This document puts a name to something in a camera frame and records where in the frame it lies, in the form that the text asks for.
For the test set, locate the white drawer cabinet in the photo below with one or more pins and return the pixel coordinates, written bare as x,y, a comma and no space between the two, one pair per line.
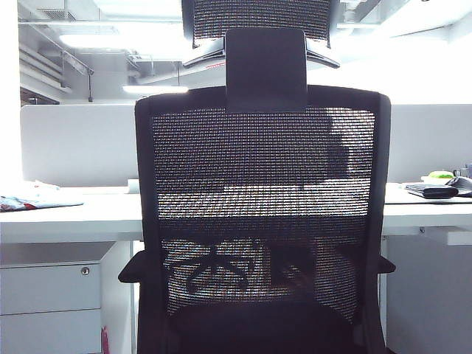
44,295

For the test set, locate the white desk divider panel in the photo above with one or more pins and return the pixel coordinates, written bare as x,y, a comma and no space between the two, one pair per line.
73,147

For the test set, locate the green round object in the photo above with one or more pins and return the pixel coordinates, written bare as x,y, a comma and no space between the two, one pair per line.
441,175

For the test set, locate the grey mug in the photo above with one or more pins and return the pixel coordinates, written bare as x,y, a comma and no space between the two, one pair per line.
462,172

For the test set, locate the black wallet on desk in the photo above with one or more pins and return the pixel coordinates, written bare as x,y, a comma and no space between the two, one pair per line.
414,188

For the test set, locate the black mesh office chair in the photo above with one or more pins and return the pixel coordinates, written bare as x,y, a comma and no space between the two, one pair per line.
265,73

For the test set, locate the pink red bag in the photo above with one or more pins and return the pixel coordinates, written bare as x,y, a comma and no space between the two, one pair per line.
105,341

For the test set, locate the black swivel chair base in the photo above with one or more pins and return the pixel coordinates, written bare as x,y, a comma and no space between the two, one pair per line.
215,258

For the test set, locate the ceiling air vent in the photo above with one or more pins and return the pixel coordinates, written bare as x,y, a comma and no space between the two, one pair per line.
55,13

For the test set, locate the small white box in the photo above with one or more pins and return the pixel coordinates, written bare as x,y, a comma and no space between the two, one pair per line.
132,186

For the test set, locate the white office desk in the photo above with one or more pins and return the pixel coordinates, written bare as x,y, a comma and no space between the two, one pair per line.
73,221

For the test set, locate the white red printed cloth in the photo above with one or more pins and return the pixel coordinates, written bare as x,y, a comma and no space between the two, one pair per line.
33,203

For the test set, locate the ceiling tube light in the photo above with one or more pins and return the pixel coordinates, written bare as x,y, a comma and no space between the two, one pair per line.
88,38
155,89

